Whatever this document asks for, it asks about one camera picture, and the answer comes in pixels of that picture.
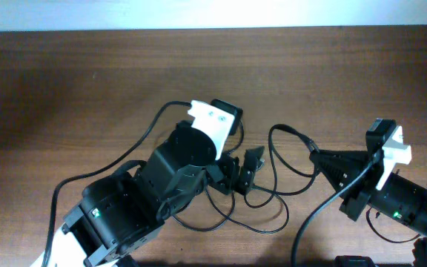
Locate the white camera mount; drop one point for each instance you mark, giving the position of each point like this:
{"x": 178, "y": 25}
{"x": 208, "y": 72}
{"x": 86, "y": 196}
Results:
{"x": 213, "y": 122}
{"x": 395, "y": 151}

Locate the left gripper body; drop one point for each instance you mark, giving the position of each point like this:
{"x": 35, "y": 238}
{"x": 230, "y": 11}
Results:
{"x": 221, "y": 175}

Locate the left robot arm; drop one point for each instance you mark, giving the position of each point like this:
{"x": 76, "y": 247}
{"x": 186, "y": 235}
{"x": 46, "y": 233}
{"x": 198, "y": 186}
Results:
{"x": 121, "y": 212}

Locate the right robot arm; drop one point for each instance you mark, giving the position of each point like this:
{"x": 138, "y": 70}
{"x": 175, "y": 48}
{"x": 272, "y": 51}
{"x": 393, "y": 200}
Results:
{"x": 400, "y": 199}

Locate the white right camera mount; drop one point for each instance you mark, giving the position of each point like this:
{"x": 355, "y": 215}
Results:
{"x": 395, "y": 151}

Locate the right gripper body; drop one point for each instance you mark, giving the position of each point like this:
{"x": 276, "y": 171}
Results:
{"x": 360, "y": 188}

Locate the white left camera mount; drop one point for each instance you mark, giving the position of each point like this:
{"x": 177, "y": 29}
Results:
{"x": 213, "y": 122}

